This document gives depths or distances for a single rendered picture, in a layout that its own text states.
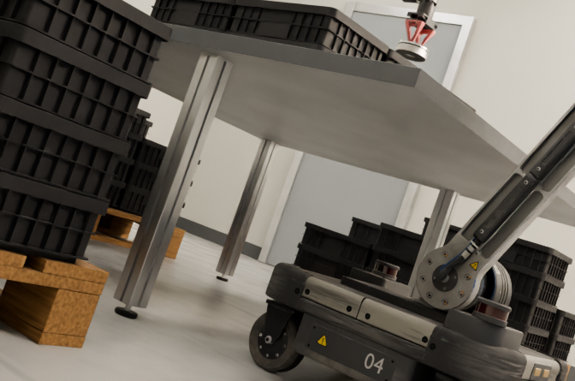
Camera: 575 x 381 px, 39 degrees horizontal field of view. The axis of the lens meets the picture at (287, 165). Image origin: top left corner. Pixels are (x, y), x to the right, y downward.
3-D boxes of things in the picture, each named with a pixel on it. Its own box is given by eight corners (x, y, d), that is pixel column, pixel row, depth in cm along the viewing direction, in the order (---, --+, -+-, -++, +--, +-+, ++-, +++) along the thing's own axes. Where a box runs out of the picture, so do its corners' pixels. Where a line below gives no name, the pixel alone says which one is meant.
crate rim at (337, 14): (388, 56, 244) (391, 48, 244) (332, 14, 222) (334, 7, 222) (292, 41, 270) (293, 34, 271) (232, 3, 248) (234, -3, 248)
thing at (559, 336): (568, 365, 382) (583, 318, 384) (548, 360, 358) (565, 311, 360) (490, 335, 406) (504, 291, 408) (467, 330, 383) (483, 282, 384)
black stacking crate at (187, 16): (281, 68, 270) (293, 36, 271) (222, 33, 248) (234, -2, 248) (203, 54, 296) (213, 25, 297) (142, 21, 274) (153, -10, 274)
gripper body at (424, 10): (405, 16, 266) (412, -4, 267) (420, 29, 274) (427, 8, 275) (422, 17, 262) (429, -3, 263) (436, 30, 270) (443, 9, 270)
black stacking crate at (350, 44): (377, 85, 243) (390, 50, 244) (320, 48, 221) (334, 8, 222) (281, 68, 270) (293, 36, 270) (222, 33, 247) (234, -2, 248)
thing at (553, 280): (542, 360, 350) (574, 259, 353) (518, 354, 327) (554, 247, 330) (459, 327, 374) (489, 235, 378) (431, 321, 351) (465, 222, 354)
